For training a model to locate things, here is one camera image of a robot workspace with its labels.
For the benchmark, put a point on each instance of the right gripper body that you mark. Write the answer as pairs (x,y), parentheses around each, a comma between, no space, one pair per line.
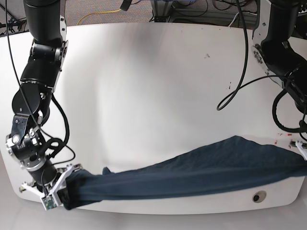
(27,145)

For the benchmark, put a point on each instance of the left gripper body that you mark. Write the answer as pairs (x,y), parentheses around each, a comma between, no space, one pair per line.
(302,148)

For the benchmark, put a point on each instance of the dark teal T-shirt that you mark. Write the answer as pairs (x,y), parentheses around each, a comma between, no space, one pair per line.
(229,165)

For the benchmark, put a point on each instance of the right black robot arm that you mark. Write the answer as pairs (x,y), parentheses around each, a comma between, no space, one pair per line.
(47,24)

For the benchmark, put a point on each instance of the right table cable grommet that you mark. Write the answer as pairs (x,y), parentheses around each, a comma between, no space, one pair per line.
(259,196)

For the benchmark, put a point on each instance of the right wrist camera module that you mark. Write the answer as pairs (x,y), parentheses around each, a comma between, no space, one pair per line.
(49,202)

